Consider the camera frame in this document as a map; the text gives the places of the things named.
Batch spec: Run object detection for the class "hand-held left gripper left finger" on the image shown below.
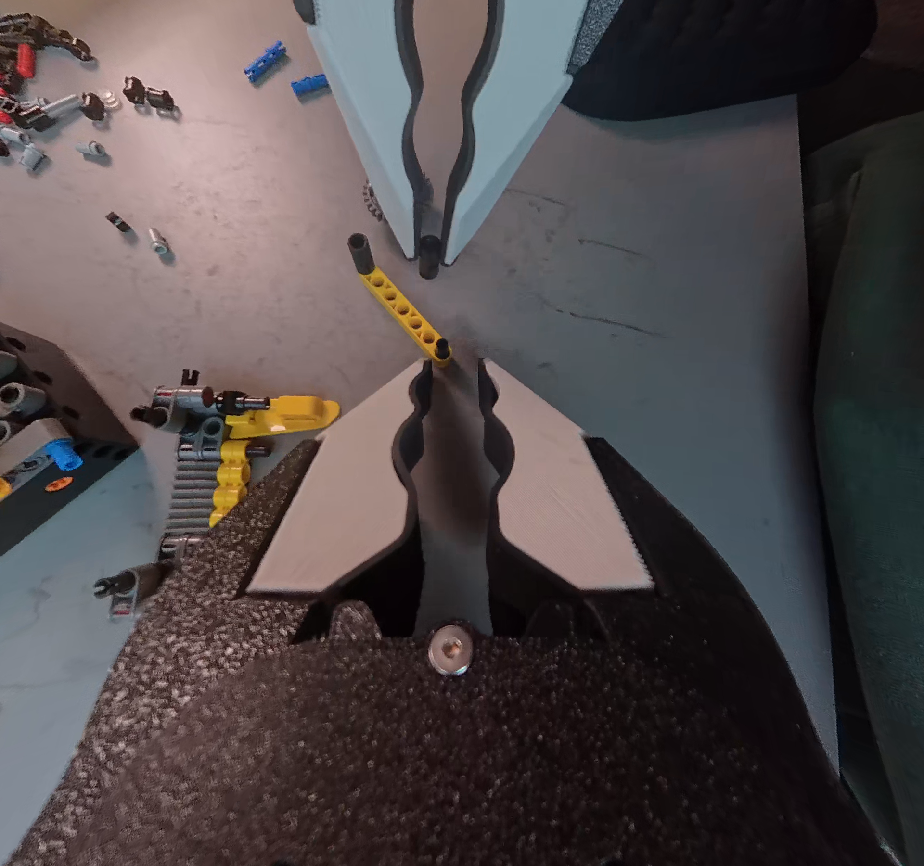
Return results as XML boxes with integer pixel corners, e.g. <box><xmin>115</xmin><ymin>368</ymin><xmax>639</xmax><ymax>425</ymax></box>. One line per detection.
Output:
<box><xmin>245</xmin><ymin>358</ymin><xmax>434</xmax><ymax>600</ymax></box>

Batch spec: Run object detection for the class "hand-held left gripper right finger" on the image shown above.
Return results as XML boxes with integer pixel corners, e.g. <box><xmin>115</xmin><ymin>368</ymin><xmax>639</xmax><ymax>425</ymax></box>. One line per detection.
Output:
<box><xmin>478</xmin><ymin>358</ymin><xmax>655</xmax><ymax>597</ymax></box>

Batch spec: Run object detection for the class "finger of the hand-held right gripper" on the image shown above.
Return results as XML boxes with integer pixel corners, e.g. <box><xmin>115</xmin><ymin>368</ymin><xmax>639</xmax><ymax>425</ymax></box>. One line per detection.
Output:
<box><xmin>302</xmin><ymin>0</ymin><xmax>434</xmax><ymax>261</ymax></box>
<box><xmin>439</xmin><ymin>0</ymin><xmax>606</xmax><ymax>266</ymax></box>

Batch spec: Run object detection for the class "yellow lego beam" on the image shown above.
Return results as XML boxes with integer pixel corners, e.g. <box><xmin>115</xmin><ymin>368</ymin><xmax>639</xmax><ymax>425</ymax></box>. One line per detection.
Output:
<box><xmin>359</xmin><ymin>267</ymin><xmax>454</xmax><ymax>369</ymax></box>

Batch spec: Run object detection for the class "yellow grey lego claw assembly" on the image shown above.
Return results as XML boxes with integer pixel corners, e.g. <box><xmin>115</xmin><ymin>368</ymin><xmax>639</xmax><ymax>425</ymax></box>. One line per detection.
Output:
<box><xmin>94</xmin><ymin>369</ymin><xmax>342</xmax><ymax>618</ymax></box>

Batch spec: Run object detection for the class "pile of small lego pieces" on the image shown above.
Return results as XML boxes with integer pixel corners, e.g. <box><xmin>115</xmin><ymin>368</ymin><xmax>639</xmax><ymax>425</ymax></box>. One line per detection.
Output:
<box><xmin>0</xmin><ymin>11</ymin><xmax>124</xmax><ymax>174</ymax></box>

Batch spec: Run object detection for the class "large yellow black lego model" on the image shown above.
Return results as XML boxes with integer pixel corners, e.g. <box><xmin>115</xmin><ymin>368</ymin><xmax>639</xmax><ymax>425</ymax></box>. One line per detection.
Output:
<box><xmin>0</xmin><ymin>325</ymin><xmax>140</xmax><ymax>557</ymax></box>

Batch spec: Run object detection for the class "person's right hand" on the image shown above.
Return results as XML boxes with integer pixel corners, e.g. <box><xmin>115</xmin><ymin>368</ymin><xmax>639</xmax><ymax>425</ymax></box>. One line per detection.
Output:
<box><xmin>563</xmin><ymin>0</ymin><xmax>878</xmax><ymax>122</ymax></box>

